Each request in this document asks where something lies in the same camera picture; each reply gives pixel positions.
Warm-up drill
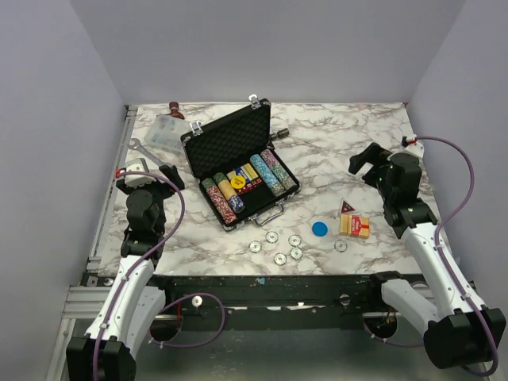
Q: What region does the triangular all-in button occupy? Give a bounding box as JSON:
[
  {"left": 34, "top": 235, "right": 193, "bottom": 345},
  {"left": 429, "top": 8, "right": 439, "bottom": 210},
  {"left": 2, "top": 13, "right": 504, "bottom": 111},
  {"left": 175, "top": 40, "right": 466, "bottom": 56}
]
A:
[{"left": 340, "top": 199, "right": 356, "bottom": 214}]

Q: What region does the red playing card deck box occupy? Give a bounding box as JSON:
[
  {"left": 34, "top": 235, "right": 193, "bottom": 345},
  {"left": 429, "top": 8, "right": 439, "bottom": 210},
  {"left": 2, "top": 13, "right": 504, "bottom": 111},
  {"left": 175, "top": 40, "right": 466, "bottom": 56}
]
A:
[{"left": 339, "top": 214, "right": 370, "bottom": 239}]

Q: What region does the yellow round dealer button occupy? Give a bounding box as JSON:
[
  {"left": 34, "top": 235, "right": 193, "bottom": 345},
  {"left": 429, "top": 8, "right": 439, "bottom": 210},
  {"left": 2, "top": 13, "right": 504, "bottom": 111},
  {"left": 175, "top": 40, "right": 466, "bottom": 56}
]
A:
[{"left": 230, "top": 175, "right": 246, "bottom": 190}]

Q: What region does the blue round dealer button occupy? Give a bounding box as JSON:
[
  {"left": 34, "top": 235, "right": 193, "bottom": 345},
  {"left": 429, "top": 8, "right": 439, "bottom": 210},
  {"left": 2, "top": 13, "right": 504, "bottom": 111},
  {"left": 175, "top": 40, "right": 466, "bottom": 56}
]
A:
[{"left": 311, "top": 221, "right": 329, "bottom": 237}]

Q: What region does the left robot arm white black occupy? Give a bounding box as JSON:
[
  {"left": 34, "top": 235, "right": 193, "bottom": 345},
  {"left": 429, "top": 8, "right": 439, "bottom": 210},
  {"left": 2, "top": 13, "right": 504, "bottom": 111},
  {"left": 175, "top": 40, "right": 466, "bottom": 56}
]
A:
[{"left": 66, "top": 164, "right": 185, "bottom": 380}]

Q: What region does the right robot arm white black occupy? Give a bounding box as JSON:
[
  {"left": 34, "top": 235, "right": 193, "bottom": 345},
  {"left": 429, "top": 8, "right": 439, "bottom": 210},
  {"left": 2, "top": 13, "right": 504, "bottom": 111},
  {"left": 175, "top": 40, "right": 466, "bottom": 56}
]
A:
[{"left": 348, "top": 138, "right": 506, "bottom": 375}]

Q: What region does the black poker set case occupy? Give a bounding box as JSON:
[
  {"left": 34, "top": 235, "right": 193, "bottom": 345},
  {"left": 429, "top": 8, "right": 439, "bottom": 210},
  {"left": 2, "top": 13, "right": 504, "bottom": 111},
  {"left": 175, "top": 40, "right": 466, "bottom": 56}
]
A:
[{"left": 181, "top": 94, "right": 301, "bottom": 231}]

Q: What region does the clear plastic organizer box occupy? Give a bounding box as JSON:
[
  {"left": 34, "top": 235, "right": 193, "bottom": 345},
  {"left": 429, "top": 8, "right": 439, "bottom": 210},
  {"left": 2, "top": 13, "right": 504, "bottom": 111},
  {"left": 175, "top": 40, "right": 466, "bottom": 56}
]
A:
[{"left": 144, "top": 114, "right": 191, "bottom": 153}]

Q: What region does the silver wrench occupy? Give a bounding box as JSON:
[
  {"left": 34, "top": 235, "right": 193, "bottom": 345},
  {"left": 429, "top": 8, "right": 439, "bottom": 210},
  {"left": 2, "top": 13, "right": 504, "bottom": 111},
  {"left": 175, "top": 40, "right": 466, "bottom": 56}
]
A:
[{"left": 128, "top": 138, "right": 164, "bottom": 167}]

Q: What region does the green yellow blue chip stack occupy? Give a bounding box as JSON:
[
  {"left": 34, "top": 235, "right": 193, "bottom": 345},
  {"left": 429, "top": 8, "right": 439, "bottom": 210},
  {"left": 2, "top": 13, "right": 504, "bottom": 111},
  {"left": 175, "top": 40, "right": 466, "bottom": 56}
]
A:
[{"left": 202, "top": 172, "right": 245, "bottom": 214}]

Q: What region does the red white chip stack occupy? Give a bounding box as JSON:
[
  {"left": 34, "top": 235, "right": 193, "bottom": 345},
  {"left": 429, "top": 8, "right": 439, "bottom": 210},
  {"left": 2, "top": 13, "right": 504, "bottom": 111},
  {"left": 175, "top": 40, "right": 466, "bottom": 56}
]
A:
[{"left": 206, "top": 185, "right": 237, "bottom": 224}]

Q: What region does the purple green grey chip stack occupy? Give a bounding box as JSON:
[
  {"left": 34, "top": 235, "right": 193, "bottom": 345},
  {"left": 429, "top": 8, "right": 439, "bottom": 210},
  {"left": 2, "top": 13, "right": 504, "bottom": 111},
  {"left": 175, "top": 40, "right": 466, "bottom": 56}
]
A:
[{"left": 260, "top": 149, "right": 296, "bottom": 191}]

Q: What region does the blue playing card deck box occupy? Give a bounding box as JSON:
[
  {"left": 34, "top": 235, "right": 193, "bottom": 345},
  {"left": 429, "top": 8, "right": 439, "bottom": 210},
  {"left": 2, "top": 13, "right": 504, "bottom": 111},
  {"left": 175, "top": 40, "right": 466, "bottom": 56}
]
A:
[{"left": 226, "top": 163, "right": 259, "bottom": 183}]

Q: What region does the black cylindrical socket tool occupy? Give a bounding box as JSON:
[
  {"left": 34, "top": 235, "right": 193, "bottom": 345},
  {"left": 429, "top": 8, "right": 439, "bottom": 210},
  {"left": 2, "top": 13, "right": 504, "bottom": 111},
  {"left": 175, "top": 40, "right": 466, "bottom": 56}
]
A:
[{"left": 270, "top": 128, "right": 290, "bottom": 140}]

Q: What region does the red dice row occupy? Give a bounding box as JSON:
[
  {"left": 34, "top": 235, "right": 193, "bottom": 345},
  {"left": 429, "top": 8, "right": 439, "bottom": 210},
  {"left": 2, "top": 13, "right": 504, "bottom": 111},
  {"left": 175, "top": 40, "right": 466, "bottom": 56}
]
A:
[{"left": 237, "top": 178, "right": 263, "bottom": 195}]

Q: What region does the light blue chip stack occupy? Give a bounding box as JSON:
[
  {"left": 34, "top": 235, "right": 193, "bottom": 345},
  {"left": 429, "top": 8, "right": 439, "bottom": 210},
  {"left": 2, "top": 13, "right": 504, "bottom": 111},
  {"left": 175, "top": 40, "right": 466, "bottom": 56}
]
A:
[{"left": 249, "top": 154, "right": 282, "bottom": 188}]

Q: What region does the white blue poker chip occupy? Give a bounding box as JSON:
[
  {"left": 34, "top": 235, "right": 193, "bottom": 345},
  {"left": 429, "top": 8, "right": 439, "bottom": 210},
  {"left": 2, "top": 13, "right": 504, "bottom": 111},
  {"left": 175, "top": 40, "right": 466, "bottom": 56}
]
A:
[
  {"left": 265, "top": 231, "right": 279, "bottom": 244},
  {"left": 334, "top": 240, "right": 348, "bottom": 252},
  {"left": 274, "top": 252, "right": 287, "bottom": 266},
  {"left": 249, "top": 241, "right": 263, "bottom": 253},
  {"left": 290, "top": 247, "right": 303, "bottom": 260},
  {"left": 288, "top": 234, "right": 302, "bottom": 247}
]

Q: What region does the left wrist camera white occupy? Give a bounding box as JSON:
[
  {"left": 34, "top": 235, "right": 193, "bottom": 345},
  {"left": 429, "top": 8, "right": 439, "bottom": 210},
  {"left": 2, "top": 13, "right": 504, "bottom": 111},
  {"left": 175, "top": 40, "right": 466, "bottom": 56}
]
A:
[{"left": 122, "top": 157, "right": 158, "bottom": 188}]

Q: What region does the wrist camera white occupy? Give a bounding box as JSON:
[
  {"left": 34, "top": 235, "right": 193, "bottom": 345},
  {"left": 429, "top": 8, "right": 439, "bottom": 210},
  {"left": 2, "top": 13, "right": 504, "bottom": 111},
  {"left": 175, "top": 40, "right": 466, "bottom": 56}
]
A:
[
  {"left": 122, "top": 157, "right": 158, "bottom": 188},
  {"left": 401, "top": 135, "right": 425, "bottom": 159}
]

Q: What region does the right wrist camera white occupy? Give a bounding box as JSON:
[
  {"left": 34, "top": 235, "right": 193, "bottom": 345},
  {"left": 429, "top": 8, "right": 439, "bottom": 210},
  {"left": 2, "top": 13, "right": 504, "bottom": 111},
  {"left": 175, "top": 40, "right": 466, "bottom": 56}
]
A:
[{"left": 401, "top": 135, "right": 425, "bottom": 159}]

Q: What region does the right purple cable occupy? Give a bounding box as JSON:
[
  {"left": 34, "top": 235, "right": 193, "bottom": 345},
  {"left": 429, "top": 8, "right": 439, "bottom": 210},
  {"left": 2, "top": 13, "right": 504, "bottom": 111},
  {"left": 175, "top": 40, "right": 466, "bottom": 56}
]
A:
[{"left": 363, "top": 136, "right": 500, "bottom": 377}]

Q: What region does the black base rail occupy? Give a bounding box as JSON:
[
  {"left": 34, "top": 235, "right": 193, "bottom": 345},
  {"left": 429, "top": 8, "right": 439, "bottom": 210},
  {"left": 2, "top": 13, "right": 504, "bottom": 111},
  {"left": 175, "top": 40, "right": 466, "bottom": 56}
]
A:
[{"left": 137, "top": 271, "right": 398, "bottom": 332}]

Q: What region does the aluminium extrusion frame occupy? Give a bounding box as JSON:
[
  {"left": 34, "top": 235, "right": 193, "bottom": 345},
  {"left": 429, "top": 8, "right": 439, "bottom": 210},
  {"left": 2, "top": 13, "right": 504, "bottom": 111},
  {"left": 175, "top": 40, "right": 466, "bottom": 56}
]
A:
[{"left": 43, "top": 105, "right": 138, "bottom": 381}]

